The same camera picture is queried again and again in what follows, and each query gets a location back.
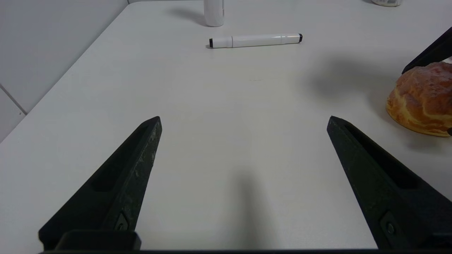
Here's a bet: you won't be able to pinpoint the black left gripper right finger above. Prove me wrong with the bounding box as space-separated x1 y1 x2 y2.
327 116 452 252

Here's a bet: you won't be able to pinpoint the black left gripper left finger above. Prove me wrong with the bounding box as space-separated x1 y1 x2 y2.
38 116 163 250

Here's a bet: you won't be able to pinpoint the brown cream puff bread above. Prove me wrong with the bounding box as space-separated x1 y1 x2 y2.
386 62 452 137

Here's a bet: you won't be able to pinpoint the white marker pen black caps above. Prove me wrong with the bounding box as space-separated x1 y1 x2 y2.
209 33 303 49

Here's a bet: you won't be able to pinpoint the white plastic bottle grey cap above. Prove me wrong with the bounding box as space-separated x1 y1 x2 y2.
203 0 225 27

